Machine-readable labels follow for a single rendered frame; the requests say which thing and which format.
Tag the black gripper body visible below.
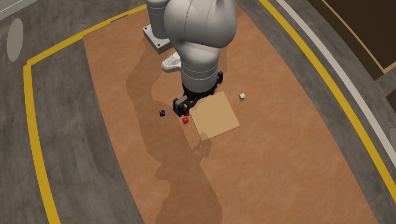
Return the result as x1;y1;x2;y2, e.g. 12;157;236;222
182;83;216;101

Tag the tan square mat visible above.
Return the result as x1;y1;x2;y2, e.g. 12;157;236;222
189;91;240;141

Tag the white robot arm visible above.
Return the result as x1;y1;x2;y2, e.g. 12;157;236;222
145;0;237;93

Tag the red die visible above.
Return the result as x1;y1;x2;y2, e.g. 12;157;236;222
182;117;189;124

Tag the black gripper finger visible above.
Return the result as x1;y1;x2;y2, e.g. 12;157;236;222
211;69;223;95
173;95;201;117

